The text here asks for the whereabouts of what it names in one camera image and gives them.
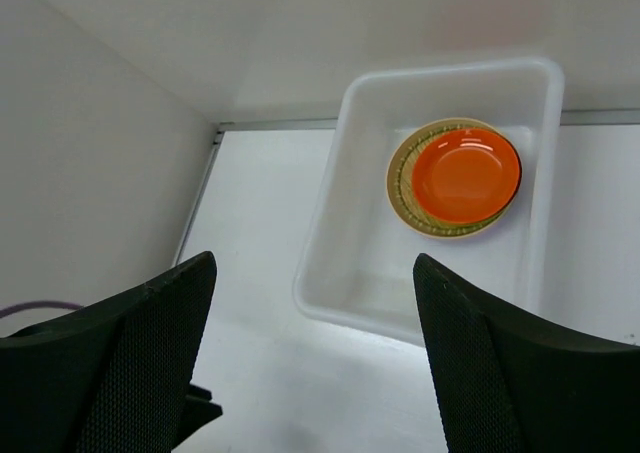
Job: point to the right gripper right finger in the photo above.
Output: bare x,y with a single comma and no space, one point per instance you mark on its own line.
507,380

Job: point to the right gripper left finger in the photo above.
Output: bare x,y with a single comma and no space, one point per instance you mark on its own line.
112,376

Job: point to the orange plate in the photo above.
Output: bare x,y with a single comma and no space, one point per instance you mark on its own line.
456,177

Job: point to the beige plate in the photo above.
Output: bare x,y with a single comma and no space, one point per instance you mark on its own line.
395,193

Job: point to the black plate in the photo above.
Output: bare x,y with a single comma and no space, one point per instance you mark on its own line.
512,170

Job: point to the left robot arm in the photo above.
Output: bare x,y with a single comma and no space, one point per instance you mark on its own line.
198,411

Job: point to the white plastic bin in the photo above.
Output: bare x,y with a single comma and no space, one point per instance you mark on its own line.
357,262

